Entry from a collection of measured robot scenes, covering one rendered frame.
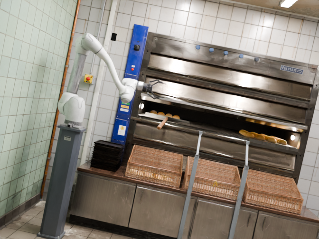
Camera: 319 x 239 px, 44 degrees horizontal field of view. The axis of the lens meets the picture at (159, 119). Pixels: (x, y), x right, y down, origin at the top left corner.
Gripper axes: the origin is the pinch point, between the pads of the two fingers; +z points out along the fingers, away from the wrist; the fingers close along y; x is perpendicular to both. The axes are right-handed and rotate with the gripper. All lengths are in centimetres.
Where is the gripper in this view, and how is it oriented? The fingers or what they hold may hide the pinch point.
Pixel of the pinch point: (163, 90)
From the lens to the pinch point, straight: 380.7
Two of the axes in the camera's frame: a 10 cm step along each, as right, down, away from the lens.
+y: -2.0, 9.8, 0.5
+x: -0.6, 0.4, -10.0
